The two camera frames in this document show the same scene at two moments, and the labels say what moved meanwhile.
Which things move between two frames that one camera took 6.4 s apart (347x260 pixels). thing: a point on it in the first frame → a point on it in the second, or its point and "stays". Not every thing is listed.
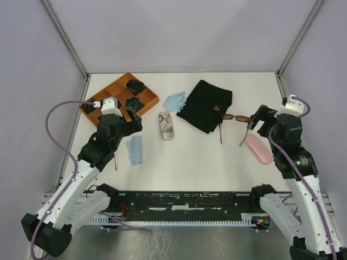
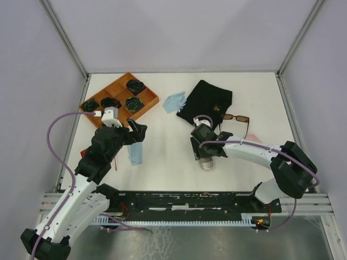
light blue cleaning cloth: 134,148 stays
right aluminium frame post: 294,45 stays
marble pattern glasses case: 167,128 → 206,163
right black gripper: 265,114 → 197,152
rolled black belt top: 135,86 stays
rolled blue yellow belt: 135,102 stays
